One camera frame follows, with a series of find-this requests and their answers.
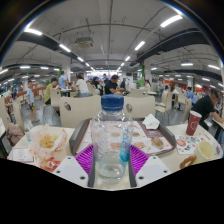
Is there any ceiling air conditioner unit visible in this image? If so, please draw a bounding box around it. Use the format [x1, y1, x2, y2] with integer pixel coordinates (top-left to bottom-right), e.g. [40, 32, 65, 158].
[74, 36, 94, 49]

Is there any cream mug with brown handle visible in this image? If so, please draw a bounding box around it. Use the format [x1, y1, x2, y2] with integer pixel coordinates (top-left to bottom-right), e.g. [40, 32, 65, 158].
[179, 139, 218, 170]

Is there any group of ceiling lights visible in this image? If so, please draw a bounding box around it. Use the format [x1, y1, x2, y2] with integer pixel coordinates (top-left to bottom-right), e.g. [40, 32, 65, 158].
[0, 14, 224, 88]

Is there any clear blue-capped water bottle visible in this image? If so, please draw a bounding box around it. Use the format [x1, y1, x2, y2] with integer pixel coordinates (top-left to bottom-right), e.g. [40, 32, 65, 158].
[90, 94, 135, 186]

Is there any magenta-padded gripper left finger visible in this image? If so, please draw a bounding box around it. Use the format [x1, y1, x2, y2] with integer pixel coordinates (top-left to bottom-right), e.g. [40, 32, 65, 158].
[53, 143, 96, 188]

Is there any crumpled white napkin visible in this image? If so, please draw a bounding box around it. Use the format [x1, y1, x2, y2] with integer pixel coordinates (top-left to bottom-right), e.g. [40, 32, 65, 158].
[142, 113, 161, 130]

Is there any cream chair with round hole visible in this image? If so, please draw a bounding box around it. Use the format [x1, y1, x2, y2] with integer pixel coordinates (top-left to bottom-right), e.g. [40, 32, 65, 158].
[59, 95, 102, 128]
[123, 95, 156, 119]

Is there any pink backpack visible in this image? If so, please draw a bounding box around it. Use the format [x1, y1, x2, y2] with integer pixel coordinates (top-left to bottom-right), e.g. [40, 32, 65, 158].
[7, 122, 25, 146]

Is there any red sauce packet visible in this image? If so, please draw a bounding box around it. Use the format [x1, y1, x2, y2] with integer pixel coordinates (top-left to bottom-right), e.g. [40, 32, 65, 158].
[39, 157, 62, 173]

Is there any red paper cup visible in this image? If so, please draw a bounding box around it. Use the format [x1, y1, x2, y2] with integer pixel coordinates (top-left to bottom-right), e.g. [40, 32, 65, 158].
[185, 110, 203, 137]

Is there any colourful printed flyer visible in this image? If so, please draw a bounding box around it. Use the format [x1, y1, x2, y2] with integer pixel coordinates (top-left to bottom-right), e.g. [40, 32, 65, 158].
[174, 134, 208, 155]

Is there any group of cream chairs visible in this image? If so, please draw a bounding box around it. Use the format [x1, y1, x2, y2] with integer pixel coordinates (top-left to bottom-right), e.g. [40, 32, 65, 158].
[154, 90, 193, 124]

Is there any clear plastic bag with food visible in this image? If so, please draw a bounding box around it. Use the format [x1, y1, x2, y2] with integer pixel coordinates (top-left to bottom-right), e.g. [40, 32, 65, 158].
[28, 124, 69, 160]

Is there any white paper card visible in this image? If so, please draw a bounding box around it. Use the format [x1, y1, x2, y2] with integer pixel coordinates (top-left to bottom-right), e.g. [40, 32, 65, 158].
[7, 146, 36, 163]

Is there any person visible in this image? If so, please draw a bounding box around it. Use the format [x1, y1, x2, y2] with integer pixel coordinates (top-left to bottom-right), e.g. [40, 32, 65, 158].
[58, 70, 68, 90]
[104, 74, 125, 96]
[75, 73, 90, 98]
[185, 87, 197, 105]
[26, 80, 39, 123]
[191, 88, 224, 131]
[43, 77, 59, 106]

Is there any dark tray with paper liner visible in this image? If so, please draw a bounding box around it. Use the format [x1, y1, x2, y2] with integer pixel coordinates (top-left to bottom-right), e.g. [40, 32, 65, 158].
[68, 117, 177, 156]

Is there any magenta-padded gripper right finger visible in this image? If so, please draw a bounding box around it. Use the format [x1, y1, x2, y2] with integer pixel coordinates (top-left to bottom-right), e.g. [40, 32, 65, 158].
[128, 144, 173, 188]

